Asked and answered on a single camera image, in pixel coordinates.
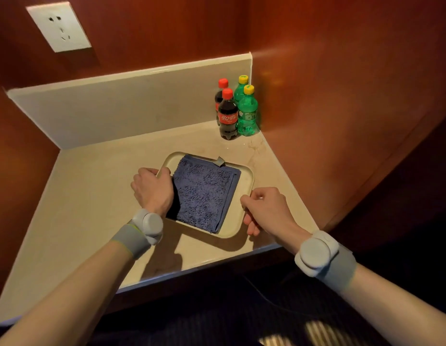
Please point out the beige stone backsplash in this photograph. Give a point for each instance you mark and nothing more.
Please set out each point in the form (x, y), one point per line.
(136, 104)

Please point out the person's left hand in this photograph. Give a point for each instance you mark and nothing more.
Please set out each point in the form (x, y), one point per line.
(154, 190)

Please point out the red-capped cola bottle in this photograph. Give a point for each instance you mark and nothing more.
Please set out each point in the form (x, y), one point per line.
(218, 100)
(228, 118)

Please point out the grey left wrist tracker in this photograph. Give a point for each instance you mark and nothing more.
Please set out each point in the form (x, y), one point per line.
(151, 223)

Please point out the grey wrist tracker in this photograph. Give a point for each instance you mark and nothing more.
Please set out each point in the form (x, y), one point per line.
(151, 223)
(314, 254)

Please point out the beige plastic tray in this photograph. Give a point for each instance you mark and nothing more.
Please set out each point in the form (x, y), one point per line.
(245, 181)

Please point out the white wall socket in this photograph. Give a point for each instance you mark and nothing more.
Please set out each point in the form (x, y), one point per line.
(59, 26)

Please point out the person's right forearm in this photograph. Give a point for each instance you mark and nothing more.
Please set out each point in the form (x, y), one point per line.
(396, 309)

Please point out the grey right wrist tracker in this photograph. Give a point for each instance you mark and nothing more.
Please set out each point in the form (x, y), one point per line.
(314, 254)

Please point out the person's left forearm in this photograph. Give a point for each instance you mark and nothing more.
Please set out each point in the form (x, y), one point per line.
(64, 306)

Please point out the person's right hand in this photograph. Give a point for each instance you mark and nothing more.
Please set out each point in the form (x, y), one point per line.
(271, 212)

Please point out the dark blue cloth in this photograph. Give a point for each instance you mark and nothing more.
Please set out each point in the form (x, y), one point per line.
(205, 194)

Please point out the yellow-capped green soda bottle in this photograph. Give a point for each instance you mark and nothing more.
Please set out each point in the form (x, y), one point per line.
(240, 91)
(248, 115)

